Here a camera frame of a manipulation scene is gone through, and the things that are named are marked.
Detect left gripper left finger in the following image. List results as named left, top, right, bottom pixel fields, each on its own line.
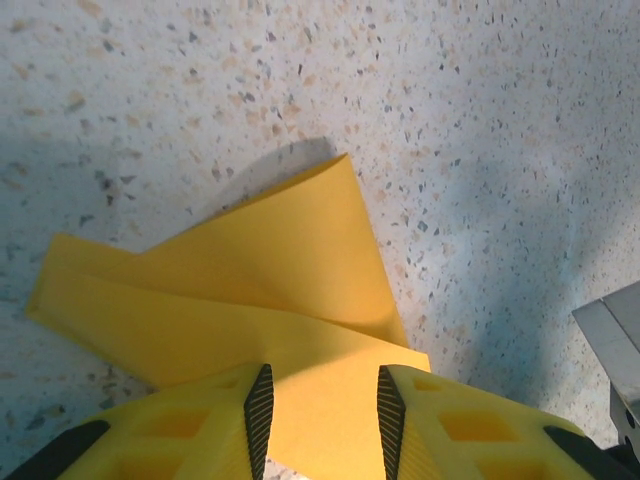
left=9, top=362, right=276, bottom=480

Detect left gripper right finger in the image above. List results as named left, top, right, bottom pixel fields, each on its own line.
left=377, top=363, right=640, bottom=480

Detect yellow paper sheet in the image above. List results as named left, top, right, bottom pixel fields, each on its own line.
left=24, top=152, right=432, bottom=480

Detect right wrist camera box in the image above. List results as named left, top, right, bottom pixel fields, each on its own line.
left=571, top=279, right=640, bottom=447

